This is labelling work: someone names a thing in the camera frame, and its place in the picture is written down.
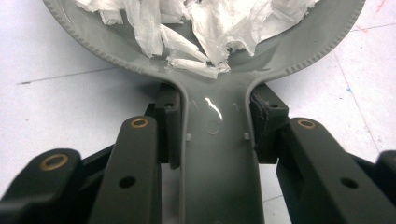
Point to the pile of white paper scraps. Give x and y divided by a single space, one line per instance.
218 28

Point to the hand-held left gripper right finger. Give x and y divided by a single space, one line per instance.
314 174

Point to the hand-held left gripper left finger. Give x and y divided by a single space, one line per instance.
130 174

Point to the grey dustpan with orange edge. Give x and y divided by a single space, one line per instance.
218 161

